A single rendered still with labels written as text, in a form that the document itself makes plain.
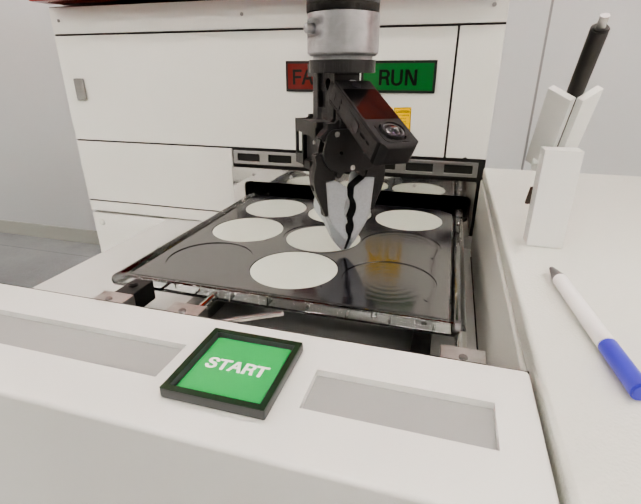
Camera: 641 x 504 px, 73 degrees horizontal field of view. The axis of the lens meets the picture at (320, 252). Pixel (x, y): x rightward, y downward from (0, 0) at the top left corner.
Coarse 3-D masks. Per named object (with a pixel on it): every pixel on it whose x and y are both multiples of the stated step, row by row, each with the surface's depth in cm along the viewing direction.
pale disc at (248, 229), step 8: (224, 224) 64; (232, 224) 64; (240, 224) 64; (248, 224) 64; (256, 224) 64; (264, 224) 64; (272, 224) 64; (280, 224) 64; (216, 232) 60; (224, 232) 60; (232, 232) 60; (240, 232) 60; (248, 232) 60; (256, 232) 60; (264, 232) 60; (272, 232) 60; (280, 232) 60; (232, 240) 58; (240, 240) 58; (248, 240) 58; (256, 240) 58
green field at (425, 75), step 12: (384, 72) 69; (396, 72) 68; (408, 72) 68; (420, 72) 67; (432, 72) 67; (372, 84) 70; (384, 84) 69; (396, 84) 69; (408, 84) 68; (420, 84) 68; (432, 84) 67
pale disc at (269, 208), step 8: (272, 200) 75; (280, 200) 75; (288, 200) 75; (248, 208) 71; (256, 208) 71; (264, 208) 71; (272, 208) 71; (280, 208) 71; (288, 208) 71; (296, 208) 71; (304, 208) 71; (264, 216) 67; (272, 216) 67; (280, 216) 67; (288, 216) 67
